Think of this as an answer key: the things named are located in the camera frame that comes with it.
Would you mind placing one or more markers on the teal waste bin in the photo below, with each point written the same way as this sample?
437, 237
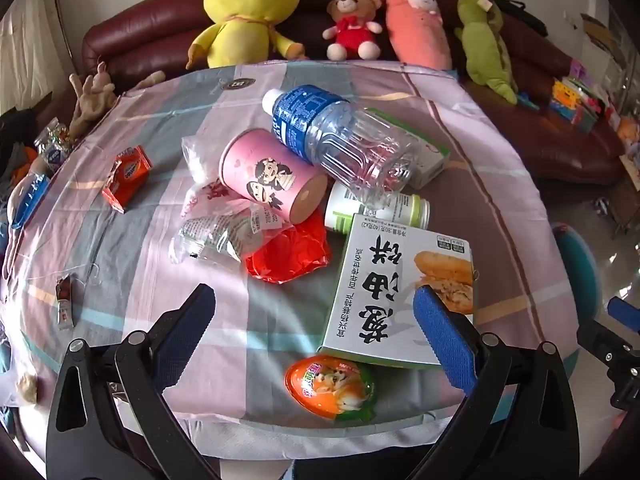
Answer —
580, 270

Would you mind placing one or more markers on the green dinosaur plush toy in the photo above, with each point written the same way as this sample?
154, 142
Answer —
482, 50

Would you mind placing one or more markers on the small red white sachet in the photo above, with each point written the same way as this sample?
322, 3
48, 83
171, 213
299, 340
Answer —
64, 305

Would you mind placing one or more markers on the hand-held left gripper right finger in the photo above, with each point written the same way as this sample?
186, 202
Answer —
445, 340

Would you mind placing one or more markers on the white food box sandwich picture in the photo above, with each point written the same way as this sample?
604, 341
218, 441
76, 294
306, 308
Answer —
380, 290

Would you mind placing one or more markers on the orange chocolate cake packet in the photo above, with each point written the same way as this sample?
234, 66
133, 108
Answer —
127, 177

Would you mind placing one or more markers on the dark red leather sofa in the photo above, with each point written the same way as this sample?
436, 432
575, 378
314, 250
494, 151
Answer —
540, 125

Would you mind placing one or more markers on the clear plastic bag red print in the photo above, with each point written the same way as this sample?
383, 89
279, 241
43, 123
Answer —
205, 195

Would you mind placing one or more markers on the beige rabbit plush toy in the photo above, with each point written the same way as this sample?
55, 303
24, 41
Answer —
92, 105

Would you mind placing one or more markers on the cardboard box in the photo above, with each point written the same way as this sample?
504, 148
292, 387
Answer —
600, 35

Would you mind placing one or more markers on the brown teddy bear red shirt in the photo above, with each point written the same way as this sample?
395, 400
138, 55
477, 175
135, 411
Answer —
352, 30

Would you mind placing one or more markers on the checked pink grey tablecloth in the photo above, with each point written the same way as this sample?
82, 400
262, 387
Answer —
125, 240

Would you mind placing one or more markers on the long black bag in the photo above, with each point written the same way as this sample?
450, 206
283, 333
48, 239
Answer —
520, 12

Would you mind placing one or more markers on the small blue toy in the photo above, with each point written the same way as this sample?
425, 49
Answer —
527, 101

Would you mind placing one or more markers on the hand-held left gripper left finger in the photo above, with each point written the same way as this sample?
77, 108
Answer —
185, 340

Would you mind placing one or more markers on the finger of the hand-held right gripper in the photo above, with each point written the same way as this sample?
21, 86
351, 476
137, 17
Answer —
600, 342
624, 314

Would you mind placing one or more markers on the colourful toy blocks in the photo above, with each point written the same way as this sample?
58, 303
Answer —
565, 95

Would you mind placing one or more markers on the white green carton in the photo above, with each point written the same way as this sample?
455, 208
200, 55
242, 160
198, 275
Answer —
430, 157

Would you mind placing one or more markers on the red plastic bag yellow print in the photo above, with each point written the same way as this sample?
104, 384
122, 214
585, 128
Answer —
290, 255

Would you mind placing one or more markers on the pink carrot plush with bunny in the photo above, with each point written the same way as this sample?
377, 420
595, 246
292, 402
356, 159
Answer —
415, 35

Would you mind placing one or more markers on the pink cartoon paper cup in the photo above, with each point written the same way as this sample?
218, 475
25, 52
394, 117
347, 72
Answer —
260, 175

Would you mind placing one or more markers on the orange plastic toy egg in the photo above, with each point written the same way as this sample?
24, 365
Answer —
325, 385

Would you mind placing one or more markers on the clear plastic bottle blue label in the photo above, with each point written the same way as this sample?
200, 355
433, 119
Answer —
345, 135

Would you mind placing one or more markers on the clear green snack wrapper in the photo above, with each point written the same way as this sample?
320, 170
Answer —
215, 235

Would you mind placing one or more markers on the yellow chick plush toy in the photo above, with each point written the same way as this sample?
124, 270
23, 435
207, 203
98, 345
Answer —
240, 35

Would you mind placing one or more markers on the small white green bottle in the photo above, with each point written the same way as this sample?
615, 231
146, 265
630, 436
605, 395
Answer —
345, 212

